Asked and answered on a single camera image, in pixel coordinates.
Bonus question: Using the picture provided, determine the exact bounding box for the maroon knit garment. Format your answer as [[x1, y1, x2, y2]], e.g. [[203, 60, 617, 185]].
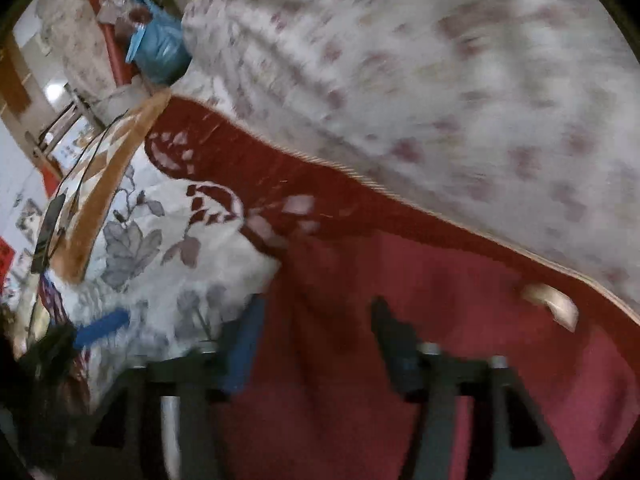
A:
[[215, 230, 640, 480]]

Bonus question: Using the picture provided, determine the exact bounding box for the white rose print bed sheet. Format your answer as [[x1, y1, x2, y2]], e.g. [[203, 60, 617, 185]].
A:
[[179, 0, 640, 313]]

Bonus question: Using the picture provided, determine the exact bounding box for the blue plastic bag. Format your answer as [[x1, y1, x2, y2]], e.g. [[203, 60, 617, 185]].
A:
[[124, 0, 194, 86]]

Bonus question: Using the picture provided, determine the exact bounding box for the red wooden furniture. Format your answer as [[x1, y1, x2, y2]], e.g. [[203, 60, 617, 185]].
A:
[[81, 0, 133, 87]]

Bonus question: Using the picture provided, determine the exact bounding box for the red and white floral blanket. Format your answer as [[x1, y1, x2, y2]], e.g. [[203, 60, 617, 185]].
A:
[[47, 95, 640, 411]]

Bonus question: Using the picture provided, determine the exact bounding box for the wooden rack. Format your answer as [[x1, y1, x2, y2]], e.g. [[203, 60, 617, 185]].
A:
[[25, 97, 98, 166]]

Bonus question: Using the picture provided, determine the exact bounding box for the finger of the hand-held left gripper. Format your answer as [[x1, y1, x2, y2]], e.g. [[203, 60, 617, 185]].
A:
[[74, 309, 132, 351]]

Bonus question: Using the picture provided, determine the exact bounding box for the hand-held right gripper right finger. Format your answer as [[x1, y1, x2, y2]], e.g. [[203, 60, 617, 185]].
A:
[[370, 297, 576, 480]]

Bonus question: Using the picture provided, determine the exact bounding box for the brown patterned blanket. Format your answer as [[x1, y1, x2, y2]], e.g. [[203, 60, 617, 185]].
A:
[[52, 89, 172, 285]]

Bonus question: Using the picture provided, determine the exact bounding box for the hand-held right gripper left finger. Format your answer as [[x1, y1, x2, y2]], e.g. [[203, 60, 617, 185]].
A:
[[90, 294, 269, 480]]

